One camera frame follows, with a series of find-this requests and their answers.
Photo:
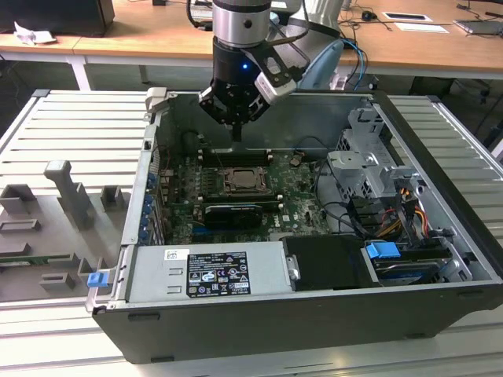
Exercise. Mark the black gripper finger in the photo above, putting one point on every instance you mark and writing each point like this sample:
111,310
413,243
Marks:
255,108
214,106

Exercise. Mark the silver green CPU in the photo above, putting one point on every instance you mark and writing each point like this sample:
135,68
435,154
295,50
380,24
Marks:
243,179

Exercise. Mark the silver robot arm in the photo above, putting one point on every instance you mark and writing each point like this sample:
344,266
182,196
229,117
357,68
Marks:
236,23

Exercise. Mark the black RAM slot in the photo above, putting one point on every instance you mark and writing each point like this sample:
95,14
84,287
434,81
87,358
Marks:
243,202
247,152
247,164
247,160
243,194
247,156

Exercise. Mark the CPU socket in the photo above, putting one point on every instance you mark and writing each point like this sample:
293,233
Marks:
247,190

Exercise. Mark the grey plastic case latch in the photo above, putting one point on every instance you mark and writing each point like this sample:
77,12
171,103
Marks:
156,98

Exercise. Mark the round silver coin battery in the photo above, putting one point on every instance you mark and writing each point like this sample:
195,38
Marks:
295,159

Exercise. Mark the long wooden desk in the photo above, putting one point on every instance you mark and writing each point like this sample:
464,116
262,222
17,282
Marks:
157,35

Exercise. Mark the blue card retention clip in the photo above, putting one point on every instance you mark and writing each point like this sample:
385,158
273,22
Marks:
144,225
142,236
148,204
151,180

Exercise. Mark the black graphics card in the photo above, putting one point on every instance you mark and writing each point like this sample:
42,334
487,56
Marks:
232,218

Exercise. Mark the perforated metal drive cage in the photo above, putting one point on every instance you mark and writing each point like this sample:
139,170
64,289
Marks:
353,165

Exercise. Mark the green motherboard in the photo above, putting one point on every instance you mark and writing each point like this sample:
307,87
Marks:
302,212

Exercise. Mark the black computer mouse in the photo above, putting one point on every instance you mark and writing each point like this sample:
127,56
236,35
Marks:
368,15

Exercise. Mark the black plastic shroud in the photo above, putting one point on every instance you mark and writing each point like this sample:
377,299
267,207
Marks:
330,263

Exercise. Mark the silver power supply unit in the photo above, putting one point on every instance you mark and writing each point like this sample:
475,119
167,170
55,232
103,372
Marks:
157,275

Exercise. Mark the black monitor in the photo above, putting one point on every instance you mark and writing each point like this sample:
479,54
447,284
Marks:
59,15

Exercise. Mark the white paper sheet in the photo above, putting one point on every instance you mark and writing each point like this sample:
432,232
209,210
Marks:
420,27

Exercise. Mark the small wooden desk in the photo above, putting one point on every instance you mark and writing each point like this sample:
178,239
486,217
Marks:
39,49

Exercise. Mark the hard disk in blue carrier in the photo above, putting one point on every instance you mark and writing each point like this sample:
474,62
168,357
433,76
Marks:
381,250

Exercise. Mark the crumpled white paper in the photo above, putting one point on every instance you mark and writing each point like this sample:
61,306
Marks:
35,37

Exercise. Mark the grey parts rack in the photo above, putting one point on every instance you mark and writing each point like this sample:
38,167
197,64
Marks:
51,220

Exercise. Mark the blue case latch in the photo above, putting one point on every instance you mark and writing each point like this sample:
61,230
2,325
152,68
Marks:
97,279

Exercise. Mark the black silver PC case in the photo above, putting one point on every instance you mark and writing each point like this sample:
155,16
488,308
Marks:
275,326

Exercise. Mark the grey laptop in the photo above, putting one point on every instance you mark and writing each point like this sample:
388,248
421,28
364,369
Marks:
479,26

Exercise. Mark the green RAM stick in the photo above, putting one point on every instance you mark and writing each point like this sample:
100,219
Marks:
23,260

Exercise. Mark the white wrist camera on bracket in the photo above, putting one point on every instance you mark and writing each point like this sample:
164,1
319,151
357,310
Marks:
275,88

